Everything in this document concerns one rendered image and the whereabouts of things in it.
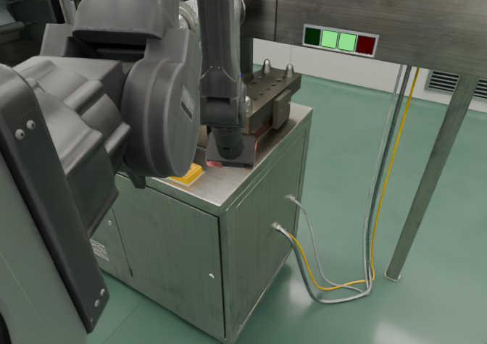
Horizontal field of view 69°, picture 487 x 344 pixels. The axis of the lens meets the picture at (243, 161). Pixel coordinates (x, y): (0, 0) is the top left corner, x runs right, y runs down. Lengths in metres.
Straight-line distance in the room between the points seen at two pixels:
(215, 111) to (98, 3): 0.37
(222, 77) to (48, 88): 0.41
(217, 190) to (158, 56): 0.78
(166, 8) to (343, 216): 2.10
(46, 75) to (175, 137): 0.08
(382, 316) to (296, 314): 0.40
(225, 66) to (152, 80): 0.35
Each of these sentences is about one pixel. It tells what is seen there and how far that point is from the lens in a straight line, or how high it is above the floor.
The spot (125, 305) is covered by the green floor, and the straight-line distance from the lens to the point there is 1.91.
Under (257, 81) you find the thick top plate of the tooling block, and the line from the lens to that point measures 1.32.
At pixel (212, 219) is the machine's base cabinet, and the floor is 0.80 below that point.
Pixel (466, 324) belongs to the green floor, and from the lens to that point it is 2.05.
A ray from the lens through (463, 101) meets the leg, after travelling 1.46.
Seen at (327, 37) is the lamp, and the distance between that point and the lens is 1.29.
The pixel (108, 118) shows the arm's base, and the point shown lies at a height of 1.46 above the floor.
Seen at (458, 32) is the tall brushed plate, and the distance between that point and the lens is 1.22.
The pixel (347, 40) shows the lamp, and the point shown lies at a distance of 1.27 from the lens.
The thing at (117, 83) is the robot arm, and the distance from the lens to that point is 0.22.
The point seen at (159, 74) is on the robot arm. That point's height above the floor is 1.46.
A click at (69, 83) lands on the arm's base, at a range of 0.19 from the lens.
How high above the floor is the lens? 1.55
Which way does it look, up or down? 36 degrees down
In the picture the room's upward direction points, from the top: straight up
